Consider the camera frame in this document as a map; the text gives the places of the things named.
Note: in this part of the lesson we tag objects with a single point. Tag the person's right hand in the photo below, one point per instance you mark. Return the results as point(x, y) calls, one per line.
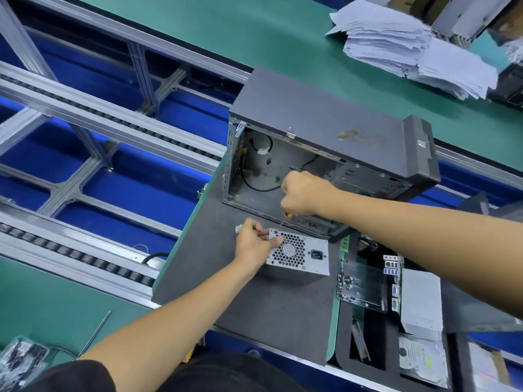
point(306, 194)

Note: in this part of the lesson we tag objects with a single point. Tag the person's left hand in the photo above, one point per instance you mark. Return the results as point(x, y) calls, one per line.
point(255, 245)

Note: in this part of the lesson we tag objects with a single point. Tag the power supply circuit board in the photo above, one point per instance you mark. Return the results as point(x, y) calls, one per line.
point(239, 228)

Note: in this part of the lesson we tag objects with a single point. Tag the silver power supply unit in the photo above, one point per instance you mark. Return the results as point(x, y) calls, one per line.
point(310, 257)

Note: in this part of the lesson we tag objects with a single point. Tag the person's right forearm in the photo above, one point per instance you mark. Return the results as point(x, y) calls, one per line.
point(433, 241)

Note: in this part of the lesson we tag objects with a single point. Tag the person's left forearm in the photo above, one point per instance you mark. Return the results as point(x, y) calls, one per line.
point(167, 330)

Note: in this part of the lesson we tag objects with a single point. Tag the person's black trousers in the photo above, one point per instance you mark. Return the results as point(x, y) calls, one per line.
point(237, 375)

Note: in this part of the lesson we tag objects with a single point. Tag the person's black shirt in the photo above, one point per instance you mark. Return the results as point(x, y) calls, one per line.
point(69, 377)

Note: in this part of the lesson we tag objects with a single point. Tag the dark grey foam mat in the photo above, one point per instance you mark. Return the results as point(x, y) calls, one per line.
point(270, 314)

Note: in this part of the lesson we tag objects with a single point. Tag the grey computer tower case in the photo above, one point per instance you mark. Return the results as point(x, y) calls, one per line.
point(327, 118)

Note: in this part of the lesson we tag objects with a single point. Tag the clear plastic tray with screws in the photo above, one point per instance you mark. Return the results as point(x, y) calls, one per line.
point(361, 285)

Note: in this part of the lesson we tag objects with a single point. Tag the green motherboard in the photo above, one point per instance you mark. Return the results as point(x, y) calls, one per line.
point(392, 269)

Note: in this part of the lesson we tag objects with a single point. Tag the silver optical drive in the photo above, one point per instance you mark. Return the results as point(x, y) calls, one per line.
point(421, 302)

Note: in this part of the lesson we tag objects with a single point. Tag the black foam tray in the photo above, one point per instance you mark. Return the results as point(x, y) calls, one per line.
point(384, 363)

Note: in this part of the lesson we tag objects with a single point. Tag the stack of white papers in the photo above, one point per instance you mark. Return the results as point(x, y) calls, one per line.
point(417, 45)

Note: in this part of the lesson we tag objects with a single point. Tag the dark grey case side panel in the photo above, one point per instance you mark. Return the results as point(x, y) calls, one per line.
point(490, 257)

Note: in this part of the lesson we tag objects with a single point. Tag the silver hard drive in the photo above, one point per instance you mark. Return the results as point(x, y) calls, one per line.
point(423, 357)

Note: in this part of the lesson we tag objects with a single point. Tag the black cardboard box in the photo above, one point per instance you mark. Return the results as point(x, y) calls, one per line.
point(511, 81)

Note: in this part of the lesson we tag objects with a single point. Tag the hard disk drive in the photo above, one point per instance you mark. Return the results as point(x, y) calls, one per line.
point(489, 365)

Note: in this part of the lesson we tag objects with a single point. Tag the clear plastic screw box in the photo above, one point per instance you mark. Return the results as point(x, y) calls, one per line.
point(23, 359)

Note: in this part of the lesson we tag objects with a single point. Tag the aluminium conveyor frame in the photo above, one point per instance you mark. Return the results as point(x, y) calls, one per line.
point(90, 110)

